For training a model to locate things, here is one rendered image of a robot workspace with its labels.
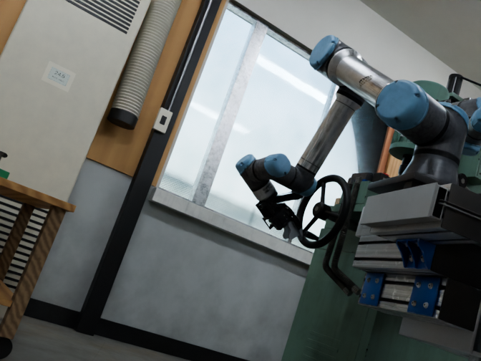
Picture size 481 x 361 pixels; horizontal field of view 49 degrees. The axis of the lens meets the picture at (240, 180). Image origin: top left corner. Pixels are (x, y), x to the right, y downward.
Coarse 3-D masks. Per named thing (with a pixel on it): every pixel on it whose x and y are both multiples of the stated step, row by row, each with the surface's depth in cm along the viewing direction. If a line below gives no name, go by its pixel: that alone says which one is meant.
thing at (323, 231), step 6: (324, 228) 217; (330, 228) 214; (324, 234) 216; (348, 234) 203; (354, 234) 200; (336, 240) 208; (348, 240) 202; (354, 240) 198; (324, 246) 212; (348, 246) 200; (354, 246) 197; (348, 252) 200; (354, 252) 196
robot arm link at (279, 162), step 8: (256, 160) 173; (264, 160) 168; (272, 160) 165; (280, 160) 166; (288, 160) 168; (256, 168) 171; (264, 168) 168; (272, 168) 165; (280, 168) 165; (288, 168) 167; (256, 176) 172; (264, 176) 170; (272, 176) 168; (280, 176) 168; (288, 176) 170; (280, 184) 173; (288, 184) 172
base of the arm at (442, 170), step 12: (420, 156) 134; (432, 156) 132; (444, 156) 131; (408, 168) 135; (420, 168) 131; (432, 168) 130; (444, 168) 130; (456, 168) 132; (444, 180) 128; (456, 180) 130
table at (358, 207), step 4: (336, 204) 201; (340, 204) 199; (356, 204) 190; (360, 204) 189; (364, 204) 187; (332, 208) 218; (336, 208) 200; (356, 208) 189; (360, 208) 188; (336, 212) 201; (356, 212) 190; (360, 212) 188; (352, 216) 199; (356, 216) 197; (360, 216) 195
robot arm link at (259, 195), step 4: (268, 184) 177; (272, 184) 179; (264, 188) 176; (268, 188) 176; (272, 188) 178; (252, 192) 179; (256, 192) 177; (260, 192) 177; (264, 192) 176; (268, 192) 177; (272, 192) 177; (256, 196) 178; (260, 196) 177; (264, 196) 177; (268, 196) 177; (260, 200) 178
